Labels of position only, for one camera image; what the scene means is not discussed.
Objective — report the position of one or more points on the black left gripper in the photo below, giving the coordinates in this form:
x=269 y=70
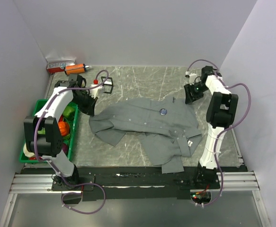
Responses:
x=89 y=109

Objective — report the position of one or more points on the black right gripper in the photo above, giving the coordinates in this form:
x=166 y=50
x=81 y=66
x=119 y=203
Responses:
x=188 y=88

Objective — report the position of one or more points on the grey button-up shirt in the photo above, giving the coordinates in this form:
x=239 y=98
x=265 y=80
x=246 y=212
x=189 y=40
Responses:
x=166 y=139

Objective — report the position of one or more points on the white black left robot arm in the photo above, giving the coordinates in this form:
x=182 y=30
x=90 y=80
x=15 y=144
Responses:
x=42 y=133

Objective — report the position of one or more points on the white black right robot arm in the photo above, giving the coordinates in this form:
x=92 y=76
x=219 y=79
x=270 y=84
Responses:
x=219 y=116

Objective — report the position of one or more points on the green toy pepper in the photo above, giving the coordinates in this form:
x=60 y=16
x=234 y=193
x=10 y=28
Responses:
x=69 y=112

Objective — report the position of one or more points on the orange toy pumpkin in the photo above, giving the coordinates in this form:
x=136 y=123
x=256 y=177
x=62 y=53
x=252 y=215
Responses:
x=64 y=128

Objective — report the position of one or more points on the orange cylinder tool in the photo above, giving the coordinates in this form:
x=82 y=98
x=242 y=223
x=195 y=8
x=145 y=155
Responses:
x=76 y=69

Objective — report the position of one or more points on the green plastic basket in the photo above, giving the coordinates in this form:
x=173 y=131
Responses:
x=69 y=139

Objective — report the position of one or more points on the red white carton box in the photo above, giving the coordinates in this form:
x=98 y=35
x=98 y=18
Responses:
x=59 y=66

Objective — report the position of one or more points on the toy napa cabbage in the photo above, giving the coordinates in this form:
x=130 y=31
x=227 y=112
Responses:
x=27 y=153

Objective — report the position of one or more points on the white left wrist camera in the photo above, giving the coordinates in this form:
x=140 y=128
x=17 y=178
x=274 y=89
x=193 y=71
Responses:
x=96 y=89

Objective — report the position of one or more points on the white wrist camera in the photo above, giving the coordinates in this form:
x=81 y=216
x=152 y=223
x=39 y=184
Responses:
x=191 y=76
x=96 y=89

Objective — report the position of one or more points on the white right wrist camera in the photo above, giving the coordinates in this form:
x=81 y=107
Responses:
x=191 y=76

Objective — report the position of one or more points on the black wire frame stand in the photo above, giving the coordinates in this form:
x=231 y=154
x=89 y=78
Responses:
x=108 y=85

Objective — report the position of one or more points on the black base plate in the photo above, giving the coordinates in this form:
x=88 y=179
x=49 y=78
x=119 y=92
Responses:
x=139 y=183

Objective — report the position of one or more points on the aluminium rail frame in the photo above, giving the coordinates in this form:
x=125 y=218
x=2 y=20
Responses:
x=41 y=184

